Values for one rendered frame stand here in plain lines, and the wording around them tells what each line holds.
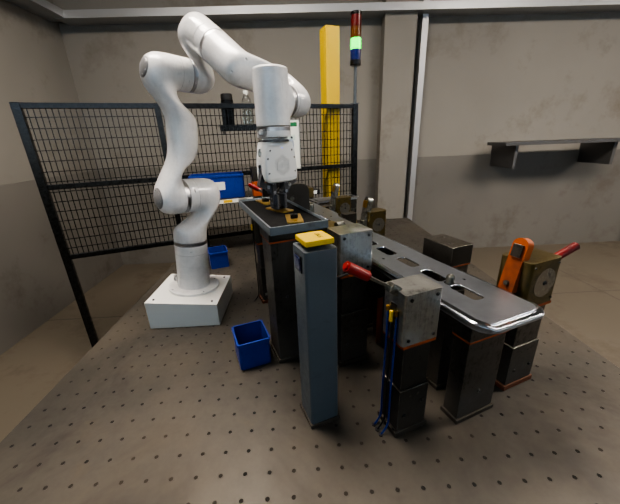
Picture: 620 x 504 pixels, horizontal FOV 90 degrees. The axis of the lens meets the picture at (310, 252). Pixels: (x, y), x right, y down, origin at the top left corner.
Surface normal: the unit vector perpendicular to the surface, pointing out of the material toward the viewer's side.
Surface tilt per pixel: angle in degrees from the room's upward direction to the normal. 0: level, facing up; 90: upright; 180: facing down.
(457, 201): 90
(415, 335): 90
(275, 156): 89
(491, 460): 0
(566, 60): 90
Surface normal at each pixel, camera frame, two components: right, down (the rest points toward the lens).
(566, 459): -0.04, -0.94
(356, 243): 0.38, 0.31
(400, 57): 0.04, 0.35
